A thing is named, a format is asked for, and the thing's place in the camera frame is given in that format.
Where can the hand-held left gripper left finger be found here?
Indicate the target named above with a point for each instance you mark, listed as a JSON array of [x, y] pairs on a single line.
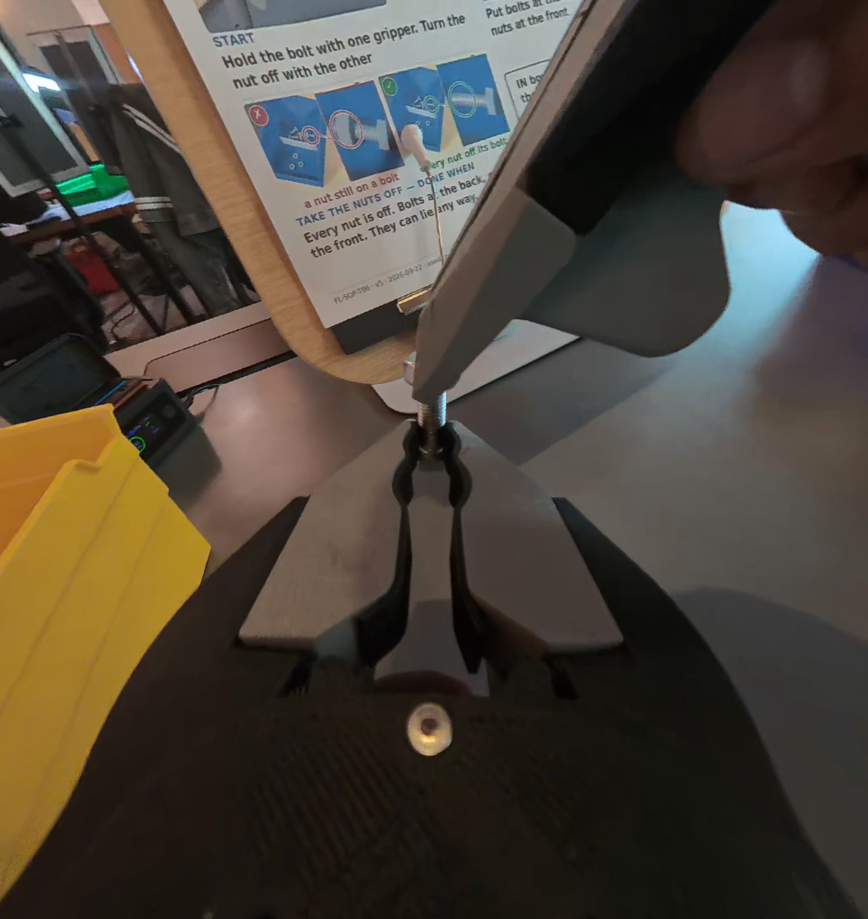
[[326, 567]]

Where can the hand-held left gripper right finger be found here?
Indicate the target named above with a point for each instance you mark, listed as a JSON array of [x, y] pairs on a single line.
[[534, 567]]

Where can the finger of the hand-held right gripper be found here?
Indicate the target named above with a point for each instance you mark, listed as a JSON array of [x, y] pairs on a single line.
[[491, 287]]

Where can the steel hex nut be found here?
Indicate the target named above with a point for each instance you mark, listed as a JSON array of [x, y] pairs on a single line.
[[409, 373]]

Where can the steel bolt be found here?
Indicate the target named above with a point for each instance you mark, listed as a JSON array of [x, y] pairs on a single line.
[[432, 423]]

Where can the yellow plastic bin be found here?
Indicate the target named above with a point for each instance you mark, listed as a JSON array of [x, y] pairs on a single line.
[[60, 610]]

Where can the person's right hand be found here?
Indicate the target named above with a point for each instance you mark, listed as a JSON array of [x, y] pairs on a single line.
[[800, 129]]

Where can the printed instruction sheet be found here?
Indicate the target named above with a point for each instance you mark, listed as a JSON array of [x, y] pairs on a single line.
[[297, 237]]

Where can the wooden document stand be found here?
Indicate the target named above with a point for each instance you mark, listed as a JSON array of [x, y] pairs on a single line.
[[261, 251]]

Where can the dark hanging jacket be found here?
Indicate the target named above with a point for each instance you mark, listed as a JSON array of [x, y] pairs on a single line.
[[182, 201]]

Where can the framed sign easel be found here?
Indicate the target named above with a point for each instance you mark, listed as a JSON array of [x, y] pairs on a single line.
[[17, 129]]

